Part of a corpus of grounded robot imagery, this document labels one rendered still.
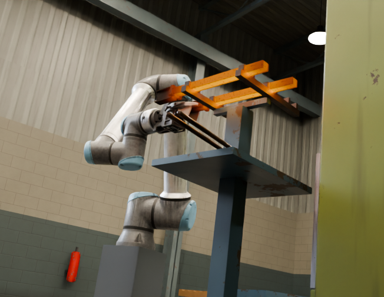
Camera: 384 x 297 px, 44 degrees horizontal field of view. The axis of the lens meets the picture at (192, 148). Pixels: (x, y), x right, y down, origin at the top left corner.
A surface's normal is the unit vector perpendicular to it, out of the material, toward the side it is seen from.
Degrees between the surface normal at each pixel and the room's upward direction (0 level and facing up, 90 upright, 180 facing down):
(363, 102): 90
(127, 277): 90
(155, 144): 90
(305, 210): 90
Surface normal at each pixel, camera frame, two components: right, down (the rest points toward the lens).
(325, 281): -0.74, -0.30
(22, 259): 0.62, -0.18
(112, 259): -0.52, -0.33
